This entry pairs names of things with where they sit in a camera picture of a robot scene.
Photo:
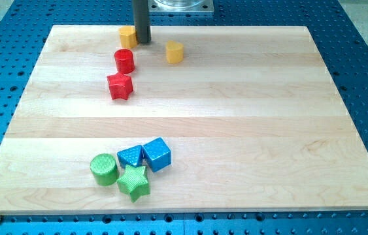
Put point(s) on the blue cube block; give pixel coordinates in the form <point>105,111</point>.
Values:
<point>157,154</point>

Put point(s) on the blue triangle block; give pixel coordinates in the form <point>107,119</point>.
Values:
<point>131,156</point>

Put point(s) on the yellow heart block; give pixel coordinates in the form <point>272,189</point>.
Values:
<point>174,51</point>

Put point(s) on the red star block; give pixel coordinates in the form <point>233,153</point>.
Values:
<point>120,86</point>

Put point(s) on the light wooden board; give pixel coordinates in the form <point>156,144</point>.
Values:
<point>252,116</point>

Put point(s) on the green star block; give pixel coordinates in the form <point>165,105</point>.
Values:
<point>134,182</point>

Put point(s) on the red cylinder block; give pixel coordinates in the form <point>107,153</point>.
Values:
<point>124,61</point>

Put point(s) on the green cylinder block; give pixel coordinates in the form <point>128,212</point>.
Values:
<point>104,169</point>

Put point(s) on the yellow pentagon block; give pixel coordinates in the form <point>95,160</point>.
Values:
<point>128,36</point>

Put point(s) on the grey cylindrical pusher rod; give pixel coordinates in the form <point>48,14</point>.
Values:
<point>141,20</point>

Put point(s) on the blue perforated metal base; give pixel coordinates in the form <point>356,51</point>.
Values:
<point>334,25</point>

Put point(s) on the clear robot base plate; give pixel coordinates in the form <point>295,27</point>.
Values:
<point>181,6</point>

